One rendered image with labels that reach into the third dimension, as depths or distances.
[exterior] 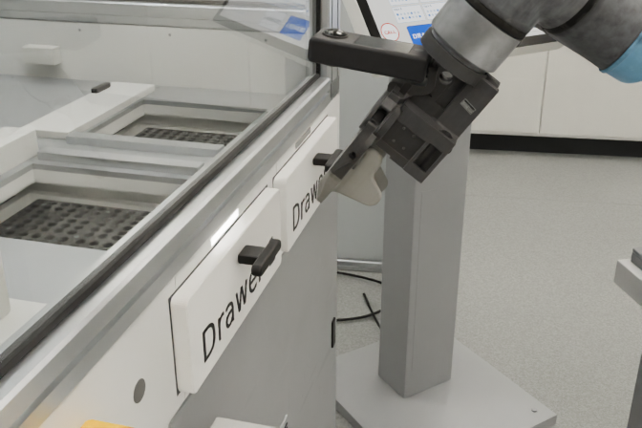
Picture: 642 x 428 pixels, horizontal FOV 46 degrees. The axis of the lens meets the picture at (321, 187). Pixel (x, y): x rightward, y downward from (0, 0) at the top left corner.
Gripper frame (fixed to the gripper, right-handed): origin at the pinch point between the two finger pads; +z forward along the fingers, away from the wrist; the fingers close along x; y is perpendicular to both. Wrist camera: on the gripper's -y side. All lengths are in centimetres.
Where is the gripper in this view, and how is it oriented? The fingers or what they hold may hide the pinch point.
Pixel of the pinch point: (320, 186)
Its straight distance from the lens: 78.4
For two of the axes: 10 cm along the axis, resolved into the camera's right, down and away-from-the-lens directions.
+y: 7.9, 6.1, 0.3
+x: 2.5, -3.7, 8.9
